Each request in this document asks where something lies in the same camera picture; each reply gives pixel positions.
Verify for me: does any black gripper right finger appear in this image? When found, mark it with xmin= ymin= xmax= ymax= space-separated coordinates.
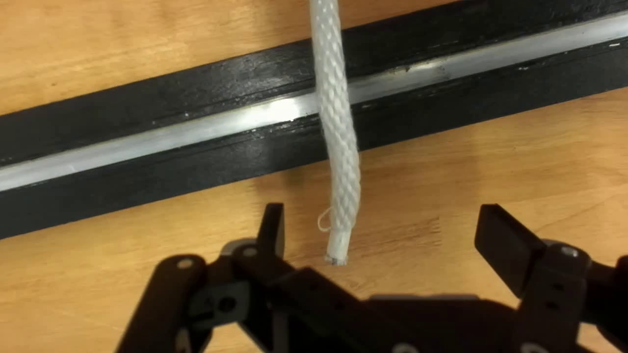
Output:
xmin=472 ymin=202 xmax=628 ymax=353

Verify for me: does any white braided rope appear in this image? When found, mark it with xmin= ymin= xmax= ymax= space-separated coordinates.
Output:
xmin=308 ymin=0 xmax=363 ymax=267

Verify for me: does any long black board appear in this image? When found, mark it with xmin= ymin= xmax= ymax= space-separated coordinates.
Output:
xmin=0 ymin=0 xmax=628 ymax=241

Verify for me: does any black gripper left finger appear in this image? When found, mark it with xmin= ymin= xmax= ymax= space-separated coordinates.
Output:
xmin=115 ymin=202 xmax=368 ymax=353

